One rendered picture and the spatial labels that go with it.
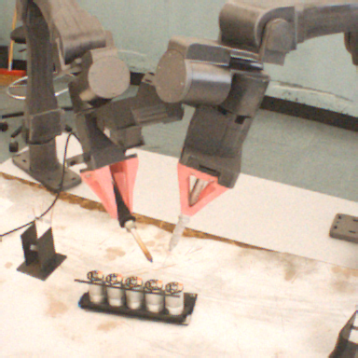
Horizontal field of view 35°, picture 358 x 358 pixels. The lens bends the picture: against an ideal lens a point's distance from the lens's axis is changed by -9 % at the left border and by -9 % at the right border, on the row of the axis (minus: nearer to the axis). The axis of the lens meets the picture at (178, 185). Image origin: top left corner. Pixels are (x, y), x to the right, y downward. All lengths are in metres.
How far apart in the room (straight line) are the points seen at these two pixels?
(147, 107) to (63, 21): 0.25
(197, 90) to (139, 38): 3.19
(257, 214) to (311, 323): 0.31
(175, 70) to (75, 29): 0.28
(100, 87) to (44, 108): 0.40
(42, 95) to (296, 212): 0.52
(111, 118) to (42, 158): 0.48
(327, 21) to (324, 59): 2.61
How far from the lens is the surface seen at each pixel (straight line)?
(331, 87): 3.38
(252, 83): 0.65
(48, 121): 1.16
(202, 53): 0.61
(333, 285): 0.94
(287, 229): 1.06
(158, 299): 0.83
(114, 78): 0.77
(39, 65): 1.11
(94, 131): 0.81
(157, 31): 3.71
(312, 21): 0.70
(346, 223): 1.08
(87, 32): 0.85
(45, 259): 0.95
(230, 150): 0.69
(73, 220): 1.08
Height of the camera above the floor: 1.33
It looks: 29 degrees down
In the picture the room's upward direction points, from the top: straight up
